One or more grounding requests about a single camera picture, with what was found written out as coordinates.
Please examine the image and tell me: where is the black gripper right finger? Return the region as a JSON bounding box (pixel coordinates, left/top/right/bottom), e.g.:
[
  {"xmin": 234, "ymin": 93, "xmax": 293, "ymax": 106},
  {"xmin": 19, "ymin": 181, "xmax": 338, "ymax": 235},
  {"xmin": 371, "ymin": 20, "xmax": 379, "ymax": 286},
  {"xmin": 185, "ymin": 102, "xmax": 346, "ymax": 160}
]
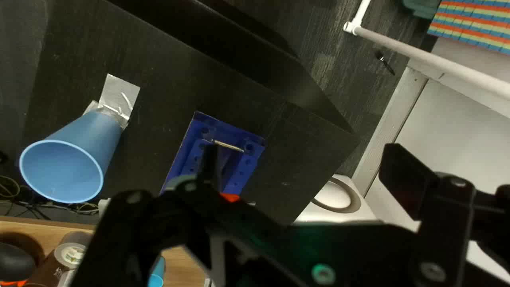
[{"xmin": 379, "ymin": 144, "xmax": 510, "ymax": 287}]

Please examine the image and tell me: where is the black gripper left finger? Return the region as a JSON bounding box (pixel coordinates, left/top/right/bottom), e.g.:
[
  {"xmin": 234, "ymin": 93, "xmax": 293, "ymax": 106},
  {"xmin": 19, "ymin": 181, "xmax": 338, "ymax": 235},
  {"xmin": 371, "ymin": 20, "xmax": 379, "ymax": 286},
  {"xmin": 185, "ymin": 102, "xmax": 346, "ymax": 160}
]
[{"xmin": 71, "ymin": 184, "xmax": 223, "ymax": 287}]

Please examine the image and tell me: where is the large blue plastic cup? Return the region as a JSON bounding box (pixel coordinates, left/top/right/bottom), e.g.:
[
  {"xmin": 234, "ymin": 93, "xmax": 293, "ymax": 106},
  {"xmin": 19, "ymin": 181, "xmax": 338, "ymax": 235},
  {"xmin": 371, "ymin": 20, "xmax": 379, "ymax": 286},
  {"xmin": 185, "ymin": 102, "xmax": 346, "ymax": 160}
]
[{"xmin": 19, "ymin": 110, "xmax": 122, "ymax": 204}]

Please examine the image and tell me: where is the blue tool holder block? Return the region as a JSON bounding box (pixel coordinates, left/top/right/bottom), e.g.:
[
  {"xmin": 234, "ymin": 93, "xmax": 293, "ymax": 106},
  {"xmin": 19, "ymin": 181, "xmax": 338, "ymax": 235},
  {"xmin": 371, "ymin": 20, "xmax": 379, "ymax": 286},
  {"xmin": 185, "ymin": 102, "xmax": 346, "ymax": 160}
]
[{"xmin": 165, "ymin": 112, "xmax": 264, "ymax": 197}]

